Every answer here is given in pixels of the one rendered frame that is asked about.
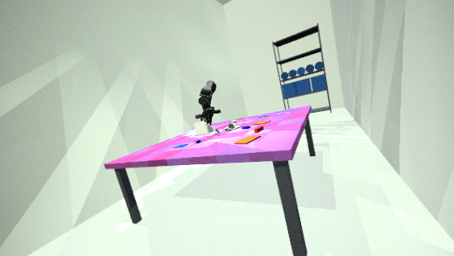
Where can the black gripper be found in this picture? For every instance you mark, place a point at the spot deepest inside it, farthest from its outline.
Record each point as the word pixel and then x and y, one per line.
pixel 206 115

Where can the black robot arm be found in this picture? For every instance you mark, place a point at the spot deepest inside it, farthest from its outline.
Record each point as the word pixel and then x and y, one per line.
pixel 206 97

